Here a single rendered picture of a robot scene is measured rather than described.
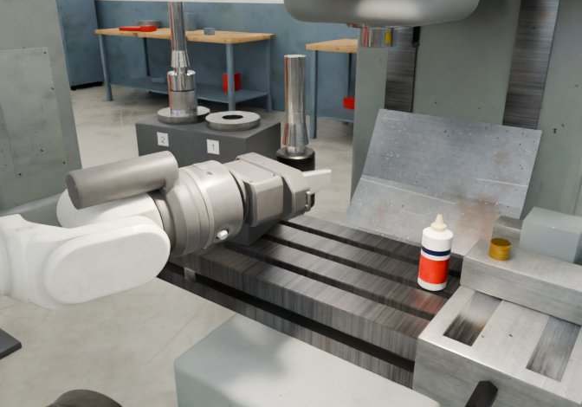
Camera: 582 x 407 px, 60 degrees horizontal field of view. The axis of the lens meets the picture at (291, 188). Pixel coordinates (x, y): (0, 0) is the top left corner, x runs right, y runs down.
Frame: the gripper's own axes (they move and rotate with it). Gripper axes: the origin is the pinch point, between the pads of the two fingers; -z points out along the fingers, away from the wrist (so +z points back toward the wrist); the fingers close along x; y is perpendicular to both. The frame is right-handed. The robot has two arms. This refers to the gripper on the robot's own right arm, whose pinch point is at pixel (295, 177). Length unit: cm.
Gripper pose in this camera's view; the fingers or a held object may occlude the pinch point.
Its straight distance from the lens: 62.4
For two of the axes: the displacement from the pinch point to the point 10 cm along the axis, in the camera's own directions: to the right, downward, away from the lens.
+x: -6.5, -2.8, 7.1
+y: 0.0, 9.3, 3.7
